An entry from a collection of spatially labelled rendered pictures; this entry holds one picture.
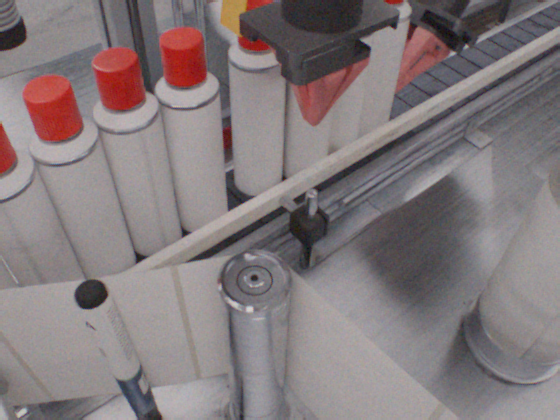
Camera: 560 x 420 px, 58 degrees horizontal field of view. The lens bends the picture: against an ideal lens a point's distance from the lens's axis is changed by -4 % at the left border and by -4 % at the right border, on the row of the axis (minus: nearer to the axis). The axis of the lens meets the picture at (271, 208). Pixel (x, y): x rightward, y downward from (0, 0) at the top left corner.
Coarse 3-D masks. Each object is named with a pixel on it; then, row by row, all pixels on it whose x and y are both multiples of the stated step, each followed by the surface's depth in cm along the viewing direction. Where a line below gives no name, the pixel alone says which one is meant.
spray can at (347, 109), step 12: (372, 36) 48; (360, 84) 52; (348, 96) 52; (360, 96) 53; (336, 108) 53; (348, 108) 53; (360, 108) 55; (336, 120) 54; (348, 120) 54; (336, 132) 56; (348, 132) 56; (336, 144) 57; (348, 144) 57
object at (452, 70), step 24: (528, 24) 81; (552, 24) 82; (480, 48) 76; (504, 48) 76; (552, 48) 77; (432, 72) 71; (456, 72) 72; (408, 96) 68; (432, 96) 68; (432, 120) 64; (264, 216) 54
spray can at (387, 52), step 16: (384, 0) 49; (400, 0) 49; (400, 16) 49; (384, 32) 50; (400, 32) 50; (384, 48) 51; (400, 48) 52; (384, 64) 53; (400, 64) 54; (368, 80) 55; (384, 80) 54; (368, 96) 56; (384, 96) 56; (368, 112) 58; (384, 112) 58; (368, 128) 59
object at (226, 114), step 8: (472, 0) 69; (480, 0) 69; (488, 0) 70; (496, 0) 71; (472, 8) 68; (480, 8) 70; (464, 16) 68; (224, 112) 52; (224, 120) 51; (224, 128) 52
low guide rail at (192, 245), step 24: (528, 48) 70; (480, 72) 66; (504, 72) 68; (456, 96) 63; (408, 120) 59; (360, 144) 56; (384, 144) 59; (312, 168) 53; (336, 168) 55; (264, 192) 51; (288, 192) 52; (240, 216) 49; (192, 240) 47; (216, 240) 49; (144, 264) 45; (168, 264) 46
